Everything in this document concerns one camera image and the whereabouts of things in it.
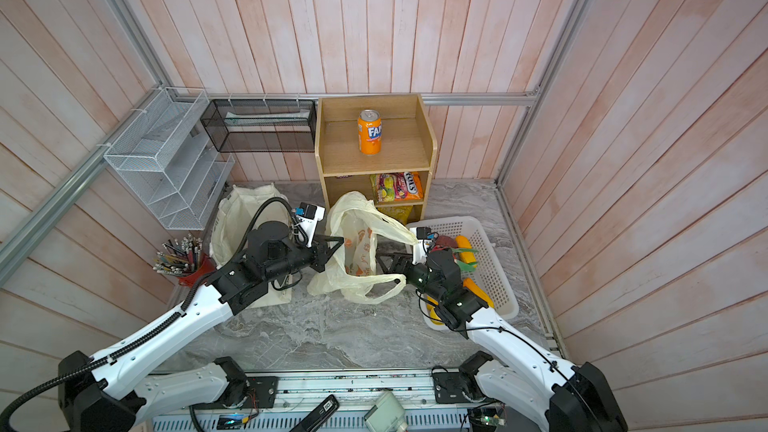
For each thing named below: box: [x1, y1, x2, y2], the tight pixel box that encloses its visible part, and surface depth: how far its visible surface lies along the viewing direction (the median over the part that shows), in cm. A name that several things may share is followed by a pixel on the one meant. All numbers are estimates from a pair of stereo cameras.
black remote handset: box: [289, 394, 340, 432], surface depth 71 cm
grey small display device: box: [364, 391, 408, 432], surface depth 68 cm
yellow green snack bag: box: [377, 174, 395, 202], surface depth 94 cm
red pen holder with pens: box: [153, 234, 215, 288], surface depth 84 cm
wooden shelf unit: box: [315, 94, 438, 221], surface depth 88 cm
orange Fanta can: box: [357, 109, 383, 155], surface depth 79 cm
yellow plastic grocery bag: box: [307, 191, 417, 304], surface depth 72 cm
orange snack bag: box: [394, 171, 423, 201], surface depth 95 cm
